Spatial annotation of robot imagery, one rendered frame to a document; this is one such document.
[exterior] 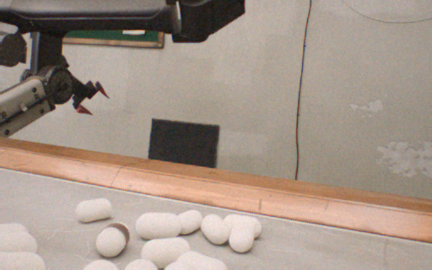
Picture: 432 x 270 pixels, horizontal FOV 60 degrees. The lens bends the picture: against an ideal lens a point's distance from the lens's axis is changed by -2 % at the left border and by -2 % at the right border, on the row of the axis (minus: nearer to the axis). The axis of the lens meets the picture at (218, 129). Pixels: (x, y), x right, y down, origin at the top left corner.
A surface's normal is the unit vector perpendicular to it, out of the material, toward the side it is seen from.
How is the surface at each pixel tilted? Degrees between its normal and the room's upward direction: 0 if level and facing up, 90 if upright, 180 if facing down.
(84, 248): 0
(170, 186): 45
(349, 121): 90
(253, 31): 90
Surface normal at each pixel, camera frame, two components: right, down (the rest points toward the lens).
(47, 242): 0.10, -0.99
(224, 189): -0.15, -0.69
